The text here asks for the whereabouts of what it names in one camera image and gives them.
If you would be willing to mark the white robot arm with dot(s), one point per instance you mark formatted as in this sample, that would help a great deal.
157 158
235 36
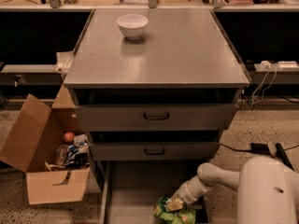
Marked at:
267 190

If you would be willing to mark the open cardboard box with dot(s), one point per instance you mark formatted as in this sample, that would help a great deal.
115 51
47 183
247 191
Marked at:
31 143

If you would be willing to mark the black power adapter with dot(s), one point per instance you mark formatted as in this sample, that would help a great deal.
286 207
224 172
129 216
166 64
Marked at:
258 148

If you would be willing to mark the middle grey drawer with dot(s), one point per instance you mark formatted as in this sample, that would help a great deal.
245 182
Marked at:
153 151

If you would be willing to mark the green rice chip bag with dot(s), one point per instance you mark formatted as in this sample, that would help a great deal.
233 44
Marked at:
186 215

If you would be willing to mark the grey drawer cabinet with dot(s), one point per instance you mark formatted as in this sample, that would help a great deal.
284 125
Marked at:
183 58

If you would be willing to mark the black bar on floor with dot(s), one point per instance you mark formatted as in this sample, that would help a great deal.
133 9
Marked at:
283 156

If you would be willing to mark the clear plastic bottle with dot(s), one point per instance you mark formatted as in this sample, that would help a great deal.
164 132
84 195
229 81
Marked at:
61 155

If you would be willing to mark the red apple in box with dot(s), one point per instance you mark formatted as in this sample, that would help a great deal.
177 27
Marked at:
69 137

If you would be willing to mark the top grey drawer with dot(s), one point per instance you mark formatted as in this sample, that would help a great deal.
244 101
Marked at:
112 118

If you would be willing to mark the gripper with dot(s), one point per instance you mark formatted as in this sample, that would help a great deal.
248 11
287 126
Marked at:
184 194

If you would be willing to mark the white power strip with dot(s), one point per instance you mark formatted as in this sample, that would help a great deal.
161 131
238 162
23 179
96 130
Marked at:
282 65

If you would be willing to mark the bottom grey open drawer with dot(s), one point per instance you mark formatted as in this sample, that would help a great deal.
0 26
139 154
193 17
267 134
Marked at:
132 188

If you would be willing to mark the white ceramic bowl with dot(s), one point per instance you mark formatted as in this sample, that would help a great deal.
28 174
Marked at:
132 26

